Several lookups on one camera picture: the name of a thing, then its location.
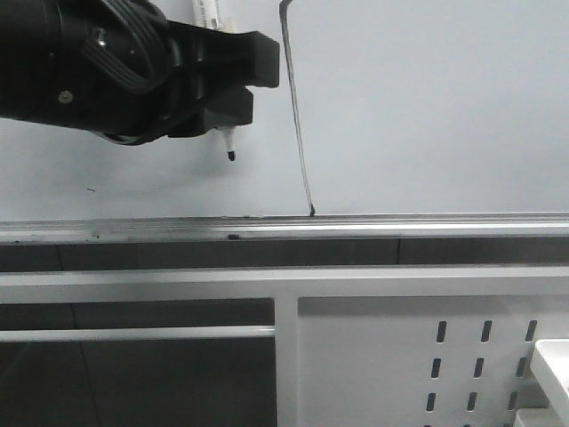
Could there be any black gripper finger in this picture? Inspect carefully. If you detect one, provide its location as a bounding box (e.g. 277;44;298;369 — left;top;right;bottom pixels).
169;20;280;88
167;73;253;138

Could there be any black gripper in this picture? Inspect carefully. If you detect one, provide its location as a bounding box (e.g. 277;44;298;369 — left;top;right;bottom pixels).
1;1;182;145

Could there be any white black-tip marker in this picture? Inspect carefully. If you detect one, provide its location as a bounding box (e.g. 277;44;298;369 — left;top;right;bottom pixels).
191;0;236;162

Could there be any white whiteboard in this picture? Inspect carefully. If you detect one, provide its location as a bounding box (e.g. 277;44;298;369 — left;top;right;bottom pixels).
1;1;568;236

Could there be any white pegboard stand frame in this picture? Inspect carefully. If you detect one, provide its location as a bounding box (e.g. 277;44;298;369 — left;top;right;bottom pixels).
1;266;568;426

